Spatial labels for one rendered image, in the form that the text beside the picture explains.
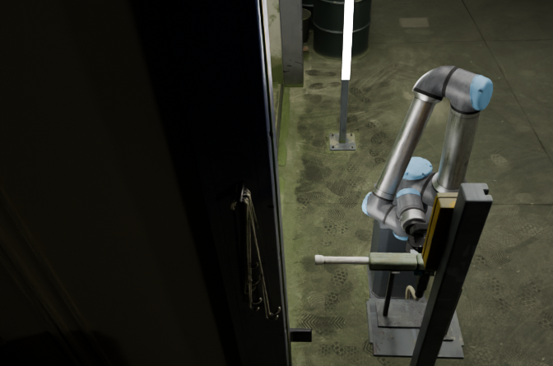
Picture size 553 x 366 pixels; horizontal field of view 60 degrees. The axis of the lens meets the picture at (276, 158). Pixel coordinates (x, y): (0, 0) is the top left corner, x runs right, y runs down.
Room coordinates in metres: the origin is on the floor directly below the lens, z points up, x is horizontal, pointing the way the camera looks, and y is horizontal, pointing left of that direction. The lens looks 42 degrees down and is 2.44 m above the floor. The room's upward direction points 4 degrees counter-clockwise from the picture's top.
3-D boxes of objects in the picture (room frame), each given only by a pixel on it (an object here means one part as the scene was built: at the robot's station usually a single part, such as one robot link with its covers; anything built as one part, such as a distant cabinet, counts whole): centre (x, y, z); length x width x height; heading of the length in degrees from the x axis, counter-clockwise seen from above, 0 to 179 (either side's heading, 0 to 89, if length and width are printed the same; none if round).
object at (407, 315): (0.90, -0.46, 0.95); 0.26 x 0.15 x 0.32; 84
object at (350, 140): (2.88, -0.53, 0.01); 0.20 x 0.20 x 0.01; 84
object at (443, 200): (0.79, -0.45, 1.42); 0.12 x 0.06 x 0.26; 84
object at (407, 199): (1.22, -0.49, 1.07); 0.12 x 0.09 x 0.10; 174
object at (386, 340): (0.88, -0.46, 0.78); 0.31 x 0.23 x 0.01; 84
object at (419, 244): (1.05, -0.48, 1.07); 0.12 x 0.08 x 0.09; 174
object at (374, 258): (0.93, -0.34, 1.05); 0.49 x 0.05 x 0.23; 84
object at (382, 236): (1.61, -0.64, 0.32); 0.31 x 0.31 x 0.64; 84
